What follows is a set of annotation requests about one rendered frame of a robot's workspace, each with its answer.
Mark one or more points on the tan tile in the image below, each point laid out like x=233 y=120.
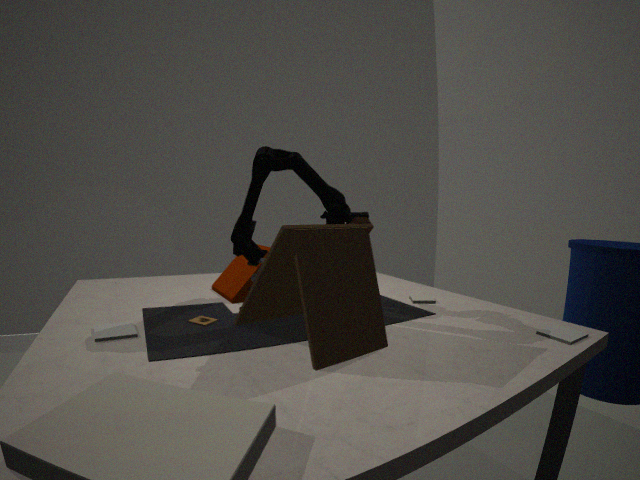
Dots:
x=203 y=321

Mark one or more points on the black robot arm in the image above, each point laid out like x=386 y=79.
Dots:
x=266 y=160

